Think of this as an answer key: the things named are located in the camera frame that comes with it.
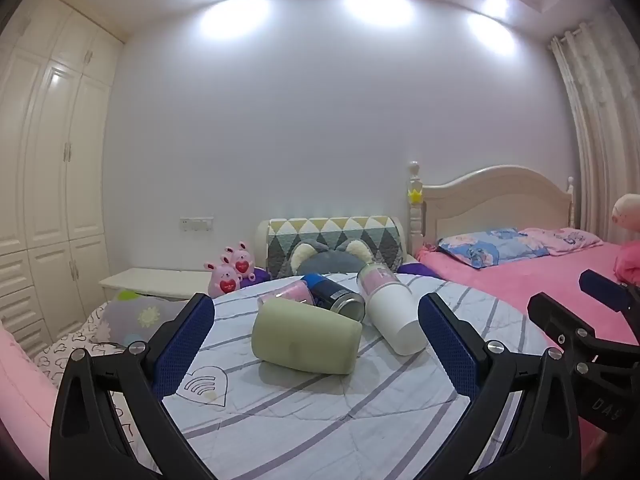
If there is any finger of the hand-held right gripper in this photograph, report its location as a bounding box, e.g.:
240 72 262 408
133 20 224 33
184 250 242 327
527 292 640 434
579 269 640 319

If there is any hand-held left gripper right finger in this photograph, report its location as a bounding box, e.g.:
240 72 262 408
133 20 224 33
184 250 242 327
417 292 583 480

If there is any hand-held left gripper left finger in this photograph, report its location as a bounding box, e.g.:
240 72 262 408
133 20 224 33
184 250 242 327
48 292 221 480

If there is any green cup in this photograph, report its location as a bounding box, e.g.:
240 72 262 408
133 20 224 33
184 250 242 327
251 297 363 376

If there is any white cup with pink lid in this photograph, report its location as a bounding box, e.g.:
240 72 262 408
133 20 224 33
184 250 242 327
356 261 428 356

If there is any clear pink cup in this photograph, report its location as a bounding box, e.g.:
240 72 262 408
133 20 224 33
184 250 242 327
257 280 316 311

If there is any dark blue metal cup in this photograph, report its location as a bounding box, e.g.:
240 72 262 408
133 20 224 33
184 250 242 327
300 273 366 322

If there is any pink plush toy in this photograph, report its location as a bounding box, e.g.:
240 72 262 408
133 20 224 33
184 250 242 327
611 192 640 286

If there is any grey flower pillow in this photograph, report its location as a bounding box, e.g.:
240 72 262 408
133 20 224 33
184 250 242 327
102 290 191 348

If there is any pink cartoon pillow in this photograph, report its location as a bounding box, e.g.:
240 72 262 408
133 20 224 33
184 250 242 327
517 227 603 257

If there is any pink bed sheet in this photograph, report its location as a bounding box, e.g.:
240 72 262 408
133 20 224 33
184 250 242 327
416 240 640 351

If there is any white nightstand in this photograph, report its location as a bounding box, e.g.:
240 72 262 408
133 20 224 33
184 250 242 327
98 267 216 303

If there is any pink bunny toy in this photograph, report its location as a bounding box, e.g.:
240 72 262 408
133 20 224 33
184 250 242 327
203 259 240 298
223 241 257 283

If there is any blue cartoon pillow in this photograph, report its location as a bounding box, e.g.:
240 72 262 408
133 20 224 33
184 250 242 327
437 228 538 268

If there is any white heart print sheet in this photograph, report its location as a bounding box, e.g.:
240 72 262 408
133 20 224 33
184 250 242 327
34 301 166 480

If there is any cream wooden bed headboard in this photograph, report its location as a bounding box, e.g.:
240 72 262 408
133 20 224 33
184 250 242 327
406 161 576 256

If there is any cream padded headboard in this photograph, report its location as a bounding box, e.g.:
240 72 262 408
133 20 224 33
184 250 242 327
256 216 407 281

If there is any grey striped quilt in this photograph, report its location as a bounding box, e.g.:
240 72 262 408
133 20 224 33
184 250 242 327
107 272 566 480

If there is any grey bear cushion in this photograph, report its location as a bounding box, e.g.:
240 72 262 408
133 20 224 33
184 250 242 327
291 240 368 277

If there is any cream curtain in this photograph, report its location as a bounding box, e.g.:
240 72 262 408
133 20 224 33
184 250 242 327
550 20 640 251

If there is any pink blanket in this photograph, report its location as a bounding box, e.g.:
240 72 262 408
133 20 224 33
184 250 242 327
0 320 56 461

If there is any cream wardrobe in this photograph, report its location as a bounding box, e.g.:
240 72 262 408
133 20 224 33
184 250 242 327
0 0 125 361

